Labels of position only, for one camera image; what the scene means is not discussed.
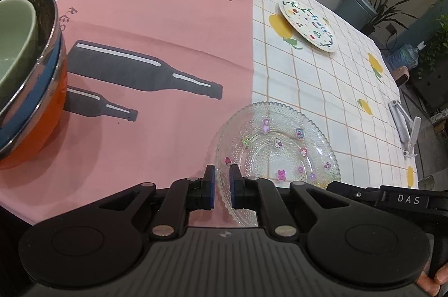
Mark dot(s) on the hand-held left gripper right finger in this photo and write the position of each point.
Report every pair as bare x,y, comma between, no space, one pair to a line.
234,186

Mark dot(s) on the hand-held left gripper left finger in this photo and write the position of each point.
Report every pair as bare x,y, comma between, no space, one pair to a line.
210,186

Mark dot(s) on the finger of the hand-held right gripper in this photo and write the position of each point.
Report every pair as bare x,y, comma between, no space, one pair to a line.
357,194

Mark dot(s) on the beaded glass plate with stickers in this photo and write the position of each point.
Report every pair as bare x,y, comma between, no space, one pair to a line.
280,157

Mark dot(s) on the steel bowl with orange base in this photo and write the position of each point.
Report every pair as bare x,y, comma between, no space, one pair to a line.
45,122

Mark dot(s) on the steel bowl with blue base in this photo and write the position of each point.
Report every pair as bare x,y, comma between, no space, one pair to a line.
45,24

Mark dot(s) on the green ceramic bowl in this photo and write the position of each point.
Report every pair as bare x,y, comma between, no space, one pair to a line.
14,48

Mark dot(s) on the person's right hand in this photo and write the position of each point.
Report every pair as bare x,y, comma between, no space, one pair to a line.
437,284

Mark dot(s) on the white folding stand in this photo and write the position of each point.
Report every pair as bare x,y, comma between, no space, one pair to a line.
400,122

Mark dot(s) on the pink heater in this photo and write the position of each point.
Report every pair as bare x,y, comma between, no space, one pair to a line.
402,76

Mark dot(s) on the blue water bottle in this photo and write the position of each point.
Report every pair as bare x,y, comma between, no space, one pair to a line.
402,57

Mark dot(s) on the checkered and pink tablecloth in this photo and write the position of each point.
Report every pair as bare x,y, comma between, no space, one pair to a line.
157,20

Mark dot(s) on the white painted plate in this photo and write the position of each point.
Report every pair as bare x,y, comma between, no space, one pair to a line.
308,24

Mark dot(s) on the grey trash can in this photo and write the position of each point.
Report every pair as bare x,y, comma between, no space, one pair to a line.
355,10

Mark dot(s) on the potted plant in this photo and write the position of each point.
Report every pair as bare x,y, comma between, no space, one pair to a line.
381,10

